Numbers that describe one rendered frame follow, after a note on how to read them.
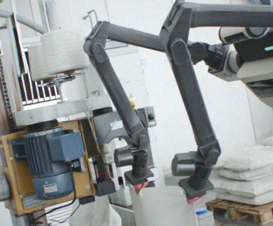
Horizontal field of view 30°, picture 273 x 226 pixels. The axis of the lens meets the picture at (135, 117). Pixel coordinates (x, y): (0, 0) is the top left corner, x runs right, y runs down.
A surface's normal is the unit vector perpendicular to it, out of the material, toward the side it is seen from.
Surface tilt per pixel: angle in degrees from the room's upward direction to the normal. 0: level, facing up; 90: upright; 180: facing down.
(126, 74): 90
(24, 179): 90
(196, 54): 102
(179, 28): 119
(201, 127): 115
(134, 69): 90
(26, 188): 90
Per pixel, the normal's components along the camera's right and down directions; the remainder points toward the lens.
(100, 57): 0.36, 0.18
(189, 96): 0.17, 0.52
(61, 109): 0.89, -0.15
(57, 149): -0.62, 0.16
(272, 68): -0.71, -0.62
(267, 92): -0.55, 0.78
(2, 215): 0.45, -0.04
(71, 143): 0.77, -0.11
